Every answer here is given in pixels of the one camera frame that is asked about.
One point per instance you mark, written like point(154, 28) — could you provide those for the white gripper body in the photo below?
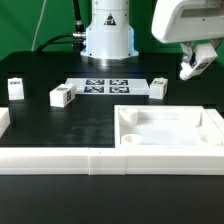
point(188, 20)

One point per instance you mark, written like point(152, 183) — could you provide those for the white square tabletop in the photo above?
point(165, 126)

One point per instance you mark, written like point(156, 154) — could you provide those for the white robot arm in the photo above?
point(109, 37)

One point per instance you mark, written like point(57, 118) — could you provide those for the white tag sheet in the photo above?
point(110, 86)

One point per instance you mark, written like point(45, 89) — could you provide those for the white L-shaped obstacle wall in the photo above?
point(119, 160)

